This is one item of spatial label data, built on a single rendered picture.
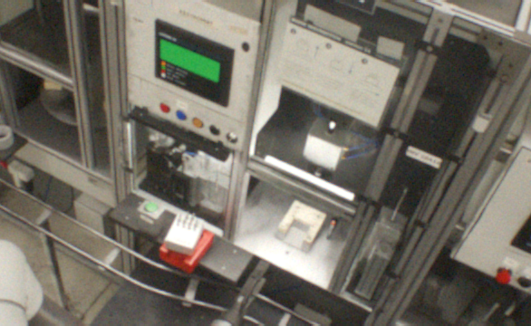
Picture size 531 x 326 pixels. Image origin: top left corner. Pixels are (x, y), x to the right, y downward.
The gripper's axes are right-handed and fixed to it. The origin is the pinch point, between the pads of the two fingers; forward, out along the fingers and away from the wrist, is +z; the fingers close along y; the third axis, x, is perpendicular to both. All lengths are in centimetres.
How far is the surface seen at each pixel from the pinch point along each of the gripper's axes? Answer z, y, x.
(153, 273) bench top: 7, -44, 44
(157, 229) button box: 8.6, -16.5, 43.1
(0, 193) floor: 41, -112, 174
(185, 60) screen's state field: 18, 52, 40
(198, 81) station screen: 18, 47, 35
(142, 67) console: 20, 41, 56
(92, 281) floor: 23, -112, 93
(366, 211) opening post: 22.5, 22.3, -21.1
